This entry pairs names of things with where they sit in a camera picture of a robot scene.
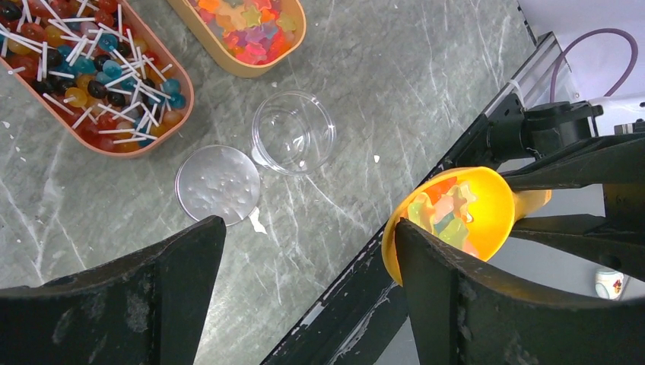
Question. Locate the white sticker scrap on table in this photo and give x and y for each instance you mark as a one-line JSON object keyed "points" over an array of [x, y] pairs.
{"points": [[254, 219]]}

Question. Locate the yellow plastic scoop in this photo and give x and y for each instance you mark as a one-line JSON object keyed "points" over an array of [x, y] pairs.
{"points": [[469, 208]]}

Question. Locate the round metal jar lid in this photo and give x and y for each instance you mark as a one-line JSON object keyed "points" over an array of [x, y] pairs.
{"points": [[218, 180]]}

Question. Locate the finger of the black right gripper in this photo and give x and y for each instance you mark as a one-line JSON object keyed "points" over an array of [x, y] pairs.
{"points": [[613, 244], [614, 159]]}

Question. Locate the aluminium frame rail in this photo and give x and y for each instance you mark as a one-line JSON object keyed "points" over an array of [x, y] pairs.
{"points": [[532, 82]]}

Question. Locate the clear plastic jar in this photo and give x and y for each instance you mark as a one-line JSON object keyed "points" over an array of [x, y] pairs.
{"points": [[292, 133]]}

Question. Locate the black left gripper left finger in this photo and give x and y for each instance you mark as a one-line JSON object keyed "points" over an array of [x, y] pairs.
{"points": [[147, 307]]}

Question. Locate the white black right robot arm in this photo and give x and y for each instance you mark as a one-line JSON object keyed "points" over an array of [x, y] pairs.
{"points": [[542, 130]]}

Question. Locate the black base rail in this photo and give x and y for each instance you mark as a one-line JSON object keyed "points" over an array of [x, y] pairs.
{"points": [[360, 312]]}

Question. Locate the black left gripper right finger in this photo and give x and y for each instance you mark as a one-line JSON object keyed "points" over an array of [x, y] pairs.
{"points": [[465, 311]]}

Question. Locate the yellow oval gummy tray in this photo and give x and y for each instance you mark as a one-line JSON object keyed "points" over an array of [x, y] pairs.
{"points": [[245, 38]]}

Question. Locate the pink oval lollipop tray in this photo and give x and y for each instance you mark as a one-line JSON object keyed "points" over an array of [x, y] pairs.
{"points": [[99, 70]]}

